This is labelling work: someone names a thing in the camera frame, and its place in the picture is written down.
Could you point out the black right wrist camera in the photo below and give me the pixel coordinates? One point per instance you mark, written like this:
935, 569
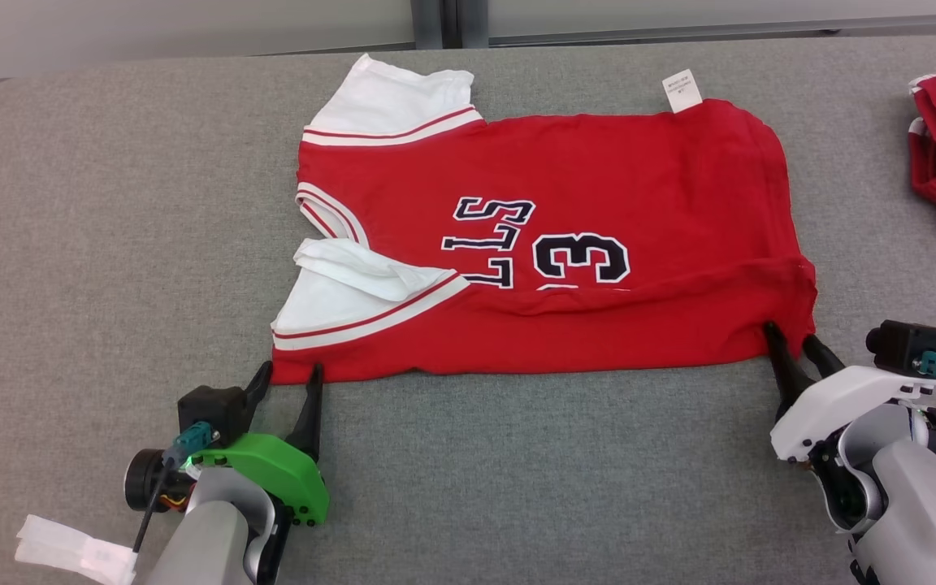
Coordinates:
903, 345

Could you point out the white tape tag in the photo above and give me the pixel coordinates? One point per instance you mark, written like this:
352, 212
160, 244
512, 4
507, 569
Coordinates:
70, 552

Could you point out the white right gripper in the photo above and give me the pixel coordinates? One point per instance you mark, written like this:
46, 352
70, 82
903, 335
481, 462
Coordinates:
834, 398

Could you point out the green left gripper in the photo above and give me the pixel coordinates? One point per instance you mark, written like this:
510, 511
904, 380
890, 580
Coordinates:
289, 475

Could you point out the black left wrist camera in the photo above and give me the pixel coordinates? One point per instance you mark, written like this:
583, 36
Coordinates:
212, 410

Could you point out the red white basketball jersey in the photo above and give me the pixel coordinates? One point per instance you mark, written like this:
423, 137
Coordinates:
614, 171

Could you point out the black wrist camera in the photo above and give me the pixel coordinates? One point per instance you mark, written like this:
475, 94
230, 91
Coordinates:
212, 410
903, 345

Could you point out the grey partition post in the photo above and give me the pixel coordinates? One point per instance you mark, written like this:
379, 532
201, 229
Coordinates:
448, 24

